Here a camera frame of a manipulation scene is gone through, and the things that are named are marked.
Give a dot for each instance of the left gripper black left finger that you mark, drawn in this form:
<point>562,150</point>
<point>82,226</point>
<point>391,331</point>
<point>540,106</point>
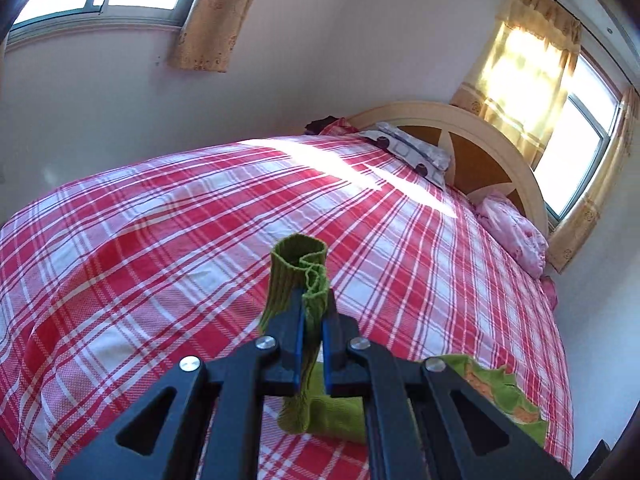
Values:
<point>201,417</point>

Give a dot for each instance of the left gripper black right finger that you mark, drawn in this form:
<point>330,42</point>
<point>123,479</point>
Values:
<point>423,420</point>

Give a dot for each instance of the yellow curtain behind headboard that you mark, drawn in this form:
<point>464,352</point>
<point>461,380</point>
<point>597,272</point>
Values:
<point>521,80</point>

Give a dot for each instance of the yellow curtain left window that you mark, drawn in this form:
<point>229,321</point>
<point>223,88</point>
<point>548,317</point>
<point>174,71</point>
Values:
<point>209,34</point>

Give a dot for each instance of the yellow curtain right of headboard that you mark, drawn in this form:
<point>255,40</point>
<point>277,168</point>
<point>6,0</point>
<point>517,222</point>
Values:
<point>574,229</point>

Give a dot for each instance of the green striped knit sweater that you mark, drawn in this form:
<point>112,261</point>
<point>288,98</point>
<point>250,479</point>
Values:
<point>299,262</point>

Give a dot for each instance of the dark cloth at bedside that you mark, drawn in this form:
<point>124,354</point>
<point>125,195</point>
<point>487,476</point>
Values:
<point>330,126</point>

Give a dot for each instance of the cream wooden headboard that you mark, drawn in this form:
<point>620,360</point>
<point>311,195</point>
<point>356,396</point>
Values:
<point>483,160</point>

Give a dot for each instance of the red plaid bed sheet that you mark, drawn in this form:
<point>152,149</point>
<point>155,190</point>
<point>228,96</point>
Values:
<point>109,281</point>

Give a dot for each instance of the grey patterned pillow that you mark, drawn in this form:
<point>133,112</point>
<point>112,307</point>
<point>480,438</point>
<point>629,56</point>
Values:
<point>428,160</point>

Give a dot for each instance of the pink cloth beside bed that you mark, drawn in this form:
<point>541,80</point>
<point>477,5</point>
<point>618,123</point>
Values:
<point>549,289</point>

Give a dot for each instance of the pink floral pillow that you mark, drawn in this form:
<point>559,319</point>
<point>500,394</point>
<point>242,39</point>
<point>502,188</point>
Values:
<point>518,236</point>

